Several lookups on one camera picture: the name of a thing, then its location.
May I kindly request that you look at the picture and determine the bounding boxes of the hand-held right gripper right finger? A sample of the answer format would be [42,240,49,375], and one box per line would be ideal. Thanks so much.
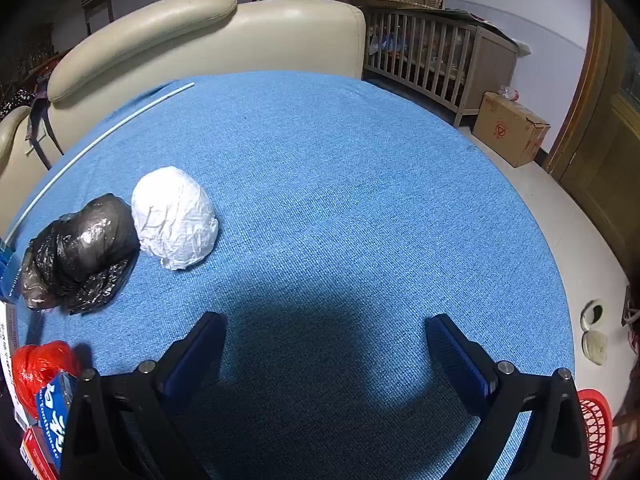
[425,313,591,480]

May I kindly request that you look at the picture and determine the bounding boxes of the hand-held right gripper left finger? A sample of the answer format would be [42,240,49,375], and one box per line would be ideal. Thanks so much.
[59,311,228,480]

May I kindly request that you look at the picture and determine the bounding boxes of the white paper ball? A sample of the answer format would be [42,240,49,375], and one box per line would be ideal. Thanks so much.
[131,164,220,272]

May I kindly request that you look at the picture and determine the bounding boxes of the blue tissue packet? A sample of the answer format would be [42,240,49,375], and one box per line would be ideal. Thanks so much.
[35,372,78,473]

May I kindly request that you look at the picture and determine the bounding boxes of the black plastic bag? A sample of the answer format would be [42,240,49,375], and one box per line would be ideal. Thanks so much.
[19,193,141,316]

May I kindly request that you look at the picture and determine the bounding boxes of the red plastic basket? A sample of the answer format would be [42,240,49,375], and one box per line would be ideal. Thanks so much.
[577,388,613,480]

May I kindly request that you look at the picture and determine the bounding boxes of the red plastic bag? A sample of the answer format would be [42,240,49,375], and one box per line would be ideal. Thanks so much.
[11,341,83,421]

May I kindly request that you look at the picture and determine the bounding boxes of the white purple medicine box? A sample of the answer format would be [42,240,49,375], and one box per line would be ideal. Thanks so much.
[0,302,31,431]

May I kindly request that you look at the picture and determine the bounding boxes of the beige slipper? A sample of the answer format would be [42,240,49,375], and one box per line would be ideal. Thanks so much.
[581,331,609,365]
[580,298,605,333]

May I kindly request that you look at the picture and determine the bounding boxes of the blue table cloth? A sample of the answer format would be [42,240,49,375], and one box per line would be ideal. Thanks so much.
[0,71,576,480]

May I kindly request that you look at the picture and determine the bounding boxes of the red printed cardboard box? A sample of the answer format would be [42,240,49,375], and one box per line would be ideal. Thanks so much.
[471,91,551,168]

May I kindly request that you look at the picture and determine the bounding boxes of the wooden door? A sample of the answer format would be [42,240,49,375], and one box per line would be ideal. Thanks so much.
[542,0,640,271]

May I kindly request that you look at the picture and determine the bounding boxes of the wooden crib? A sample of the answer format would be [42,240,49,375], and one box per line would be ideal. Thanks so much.
[350,0,531,128]

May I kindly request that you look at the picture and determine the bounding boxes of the dark patterned cloth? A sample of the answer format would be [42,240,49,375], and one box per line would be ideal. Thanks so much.
[0,85,36,118]

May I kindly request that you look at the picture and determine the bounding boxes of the beige leather sofa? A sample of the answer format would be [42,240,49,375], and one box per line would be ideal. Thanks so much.
[0,0,367,211]

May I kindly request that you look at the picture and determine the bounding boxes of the dark wooden lattice rack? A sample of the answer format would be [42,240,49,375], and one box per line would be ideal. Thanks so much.
[0,25,56,91]

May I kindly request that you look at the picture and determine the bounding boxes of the dark metal frame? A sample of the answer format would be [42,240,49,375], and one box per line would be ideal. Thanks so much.
[621,285,640,328]

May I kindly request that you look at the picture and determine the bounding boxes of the purple bag strap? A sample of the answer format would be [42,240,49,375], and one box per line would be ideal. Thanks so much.
[25,77,66,171]

